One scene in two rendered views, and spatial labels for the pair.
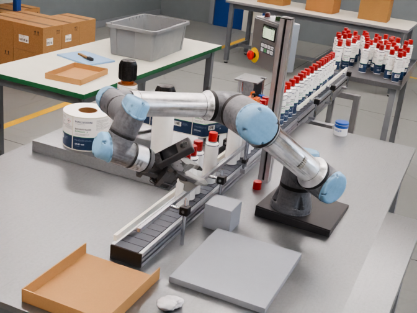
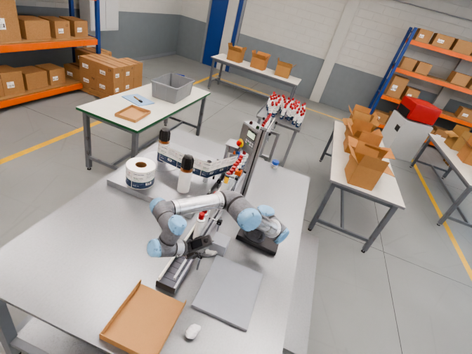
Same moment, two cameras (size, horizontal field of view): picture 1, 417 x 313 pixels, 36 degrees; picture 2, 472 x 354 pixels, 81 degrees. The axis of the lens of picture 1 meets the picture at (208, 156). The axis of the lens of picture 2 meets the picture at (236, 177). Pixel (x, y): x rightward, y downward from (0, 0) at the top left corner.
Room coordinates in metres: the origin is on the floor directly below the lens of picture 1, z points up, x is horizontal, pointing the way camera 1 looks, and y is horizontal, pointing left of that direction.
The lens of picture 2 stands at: (0.83, 0.22, 2.17)
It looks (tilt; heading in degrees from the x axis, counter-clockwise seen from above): 32 degrees down; 347
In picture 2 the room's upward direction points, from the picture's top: 16 degrees clockwise
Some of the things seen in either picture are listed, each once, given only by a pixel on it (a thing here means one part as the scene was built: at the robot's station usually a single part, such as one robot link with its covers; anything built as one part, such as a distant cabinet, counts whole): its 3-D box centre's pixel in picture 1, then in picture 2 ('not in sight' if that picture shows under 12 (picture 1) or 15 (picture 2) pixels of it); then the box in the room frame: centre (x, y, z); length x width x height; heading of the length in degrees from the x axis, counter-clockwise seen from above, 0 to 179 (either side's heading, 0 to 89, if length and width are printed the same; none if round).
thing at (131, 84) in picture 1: (126, 90); (164, 145); (2.86, 0.40, 1.04); 0.09 x 0.09 x 0.29
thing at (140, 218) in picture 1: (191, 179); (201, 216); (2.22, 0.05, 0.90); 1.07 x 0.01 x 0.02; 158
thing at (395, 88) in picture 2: not in sight; (439, 95); (7.57, -5.88, 1.26); 2.77 x 0.60 x 2.51; 67
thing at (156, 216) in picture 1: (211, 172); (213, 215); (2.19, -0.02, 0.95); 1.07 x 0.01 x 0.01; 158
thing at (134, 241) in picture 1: (228, 169); (220, 200); (2.47, -0.09, 0.86); 1.65 x 0.08 x 0.04; 158
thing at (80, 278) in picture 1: (94, 283); (146, 317); (1.55, 0.28, 0.85); 0.30 x 0.26 x 0.04; 158
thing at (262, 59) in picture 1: (273, 43); (252, 138); (2.54, -0.21, 1.38); 0.17 x 0.10 x 0.19; 33
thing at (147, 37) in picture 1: (148, 36); (173, 88); (4.71, 0.53, 0.91); 0.60 x 0.40 x 0.22; 160
